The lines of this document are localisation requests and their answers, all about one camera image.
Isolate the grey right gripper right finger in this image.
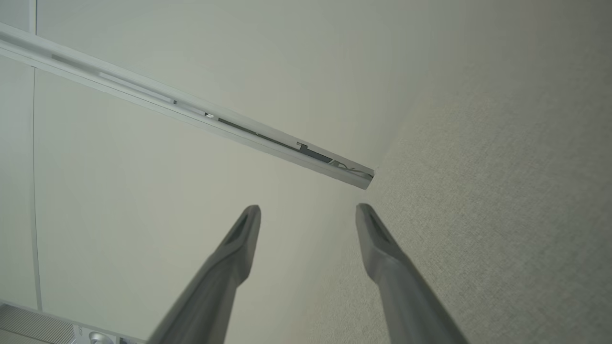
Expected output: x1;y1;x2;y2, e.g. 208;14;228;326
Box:
356;204;469;344

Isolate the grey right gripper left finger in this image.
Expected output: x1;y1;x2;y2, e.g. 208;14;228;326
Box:
147;205;262;344

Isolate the white air conditioner unit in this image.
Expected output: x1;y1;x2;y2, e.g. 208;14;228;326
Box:
0;301;144;344

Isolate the white track rail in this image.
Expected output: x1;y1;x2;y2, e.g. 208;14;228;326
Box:
0;21;375;190

